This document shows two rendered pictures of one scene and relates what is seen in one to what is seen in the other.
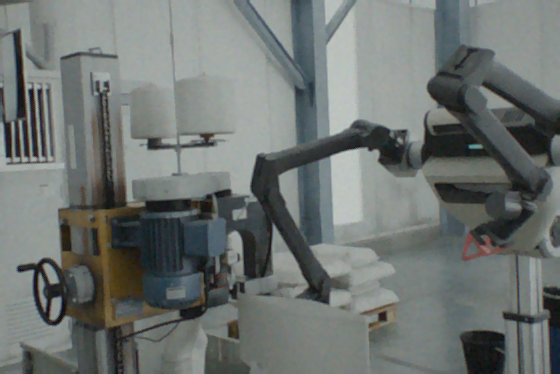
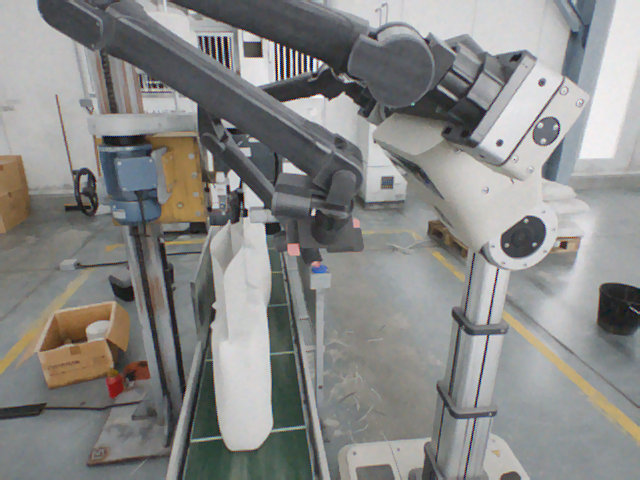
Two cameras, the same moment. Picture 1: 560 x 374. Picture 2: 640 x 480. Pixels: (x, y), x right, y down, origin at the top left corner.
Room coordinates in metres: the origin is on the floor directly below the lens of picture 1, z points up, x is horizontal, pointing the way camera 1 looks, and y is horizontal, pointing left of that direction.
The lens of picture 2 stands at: (1.06, -0.88, 1.48)
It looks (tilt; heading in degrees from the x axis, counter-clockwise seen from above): 21 degrees down; 36
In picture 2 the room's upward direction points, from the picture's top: straight up
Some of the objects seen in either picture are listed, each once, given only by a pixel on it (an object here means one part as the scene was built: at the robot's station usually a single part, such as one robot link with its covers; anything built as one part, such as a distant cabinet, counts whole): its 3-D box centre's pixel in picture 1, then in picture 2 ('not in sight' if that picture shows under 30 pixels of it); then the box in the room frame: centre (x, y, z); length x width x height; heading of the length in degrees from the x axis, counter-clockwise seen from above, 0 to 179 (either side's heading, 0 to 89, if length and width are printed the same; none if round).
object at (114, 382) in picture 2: not in sight; (112, 377); (1.72, 0.91, 0.12); 0.15 x 0.08 x 0.23; 45
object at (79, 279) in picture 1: (75, 285); (108, 190); (1.73, 0.58, 1.14); 0.11 x 0.06 x 0.11; 45
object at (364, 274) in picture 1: (354, 272); (545, 204); (5.35, -0.53, 0.44); 0.68 x 0.44 x 0.15; 135
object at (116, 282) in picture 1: (131, 257); (160, 176); (1.88, 0.47, 1.18); 0.34 x 0.25 x 0.31; 135
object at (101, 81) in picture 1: (103, 83); not in sight; (1.76, 0.49, 1.68); 0.05 x 0.03 x 0.06; 135
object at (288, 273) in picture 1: (307, 270); not in sight; (4.91, -0.13, 0.56); 0.66 x 0.42 x 0.15; 135
